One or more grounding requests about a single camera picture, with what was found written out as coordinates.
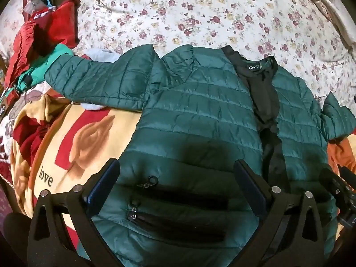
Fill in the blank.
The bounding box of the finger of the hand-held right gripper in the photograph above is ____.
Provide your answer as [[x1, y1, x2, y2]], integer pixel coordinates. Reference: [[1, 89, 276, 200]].
[[319, 165, 356, 199]]

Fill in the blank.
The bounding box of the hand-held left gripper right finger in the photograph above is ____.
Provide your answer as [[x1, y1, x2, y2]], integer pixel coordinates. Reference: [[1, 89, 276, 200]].
[[233, 159, 326, 267]]

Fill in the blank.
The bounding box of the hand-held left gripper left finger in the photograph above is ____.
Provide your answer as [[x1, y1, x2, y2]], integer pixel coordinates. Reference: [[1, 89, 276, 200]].
[[28, 158, 123, 267]]

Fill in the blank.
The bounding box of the green puffer jacket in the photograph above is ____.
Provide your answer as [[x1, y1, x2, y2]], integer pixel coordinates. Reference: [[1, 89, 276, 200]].
[[43, 44, 356, 267]]

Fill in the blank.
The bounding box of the printed yellow red blanket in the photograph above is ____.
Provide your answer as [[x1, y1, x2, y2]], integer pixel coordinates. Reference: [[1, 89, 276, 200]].
[[0, 86, 356, 267]]

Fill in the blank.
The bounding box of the teal garment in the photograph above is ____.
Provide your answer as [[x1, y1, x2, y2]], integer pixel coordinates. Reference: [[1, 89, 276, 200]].
[[15, 44, 75, 93]]

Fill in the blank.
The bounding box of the red garment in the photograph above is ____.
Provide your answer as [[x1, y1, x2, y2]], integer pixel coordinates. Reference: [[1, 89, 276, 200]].
[[5, 0, 82, 91]]

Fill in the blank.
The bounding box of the beige bed sheet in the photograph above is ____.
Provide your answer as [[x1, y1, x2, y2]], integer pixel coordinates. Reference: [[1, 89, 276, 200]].
[[78, 0, 356, 55]]

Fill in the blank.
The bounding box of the floral quilt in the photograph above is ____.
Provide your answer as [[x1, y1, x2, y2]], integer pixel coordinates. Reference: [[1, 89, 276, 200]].
[[75, 0, 356, 109]]

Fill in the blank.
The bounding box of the clear plastic bag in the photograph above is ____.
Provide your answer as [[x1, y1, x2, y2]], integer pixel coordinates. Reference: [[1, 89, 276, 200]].
[[24, 0, 46, 16]]

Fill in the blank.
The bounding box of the black strap with tag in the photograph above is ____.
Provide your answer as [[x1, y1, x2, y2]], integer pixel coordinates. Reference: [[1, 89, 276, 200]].
[[0, 85, 21, 117]]

